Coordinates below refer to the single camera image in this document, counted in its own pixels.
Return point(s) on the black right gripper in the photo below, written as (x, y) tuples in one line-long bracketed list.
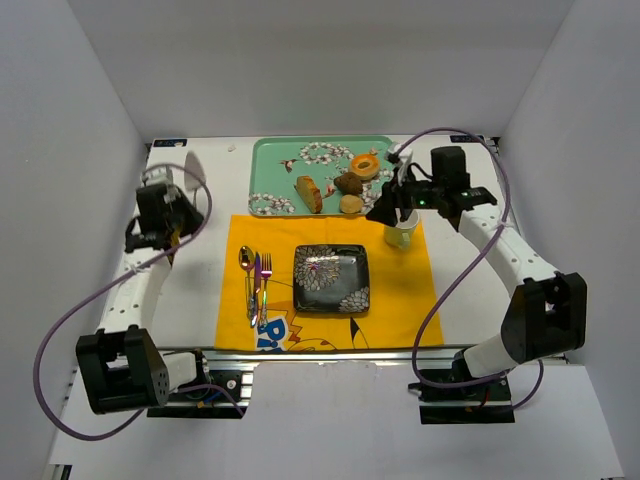
[(398, 195)]

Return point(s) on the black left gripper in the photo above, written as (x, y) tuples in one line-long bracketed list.
[(138, 240)]

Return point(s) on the wooden handled metal spatula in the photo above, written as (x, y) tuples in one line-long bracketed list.
[(194, 175)]

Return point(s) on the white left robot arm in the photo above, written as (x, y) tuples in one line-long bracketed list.
[(121, 367)]

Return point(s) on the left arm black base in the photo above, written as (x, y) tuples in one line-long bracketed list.
[(223, 391)]

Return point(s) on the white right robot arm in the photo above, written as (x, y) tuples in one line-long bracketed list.
[(547, 313)]

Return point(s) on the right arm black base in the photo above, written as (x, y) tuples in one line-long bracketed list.
[(447, 397)]

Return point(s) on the small round muffin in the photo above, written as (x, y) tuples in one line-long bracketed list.
[(351, 204)]

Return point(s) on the yellow green mug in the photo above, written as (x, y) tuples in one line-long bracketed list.
[(400, 234)]

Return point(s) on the brown croissant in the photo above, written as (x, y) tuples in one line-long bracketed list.
[(349, 184)]

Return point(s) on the iridescent spoon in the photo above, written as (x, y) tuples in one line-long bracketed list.
[(246, 259)]

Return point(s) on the iridescent knife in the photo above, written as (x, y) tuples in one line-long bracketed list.
[(255, 307)]

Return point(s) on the blue label left corner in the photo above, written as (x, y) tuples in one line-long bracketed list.
[(169, 143)]

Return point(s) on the blue label corner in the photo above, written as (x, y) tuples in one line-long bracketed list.
[(459, 139), (169, 143)]

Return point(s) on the sliced loaf cake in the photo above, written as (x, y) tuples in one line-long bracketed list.
[(309, 194)]

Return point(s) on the iridescent fork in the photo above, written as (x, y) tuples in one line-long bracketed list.
[(266, 273)]

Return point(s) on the blue label right corner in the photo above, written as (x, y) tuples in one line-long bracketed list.
[(459, 139)]

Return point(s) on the green floral tray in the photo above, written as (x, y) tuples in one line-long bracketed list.
[(277, 162)]

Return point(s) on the black floral square plate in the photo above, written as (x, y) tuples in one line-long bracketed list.
[(331, 279)]

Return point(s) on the yellow cartoon placemat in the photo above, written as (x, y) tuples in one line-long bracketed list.
[(401, 281)]

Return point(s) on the glazed ring donut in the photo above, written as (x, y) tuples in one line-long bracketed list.
[(365, 166)]

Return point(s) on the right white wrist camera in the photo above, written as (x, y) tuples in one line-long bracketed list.
[(401, 158)]

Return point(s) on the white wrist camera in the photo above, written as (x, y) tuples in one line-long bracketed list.
[(401, 158), (157, 181)]

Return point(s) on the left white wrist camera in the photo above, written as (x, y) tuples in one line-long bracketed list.
[(157, 181)]

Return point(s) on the aluminium front rail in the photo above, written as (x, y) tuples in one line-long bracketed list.
[(308, 354)]

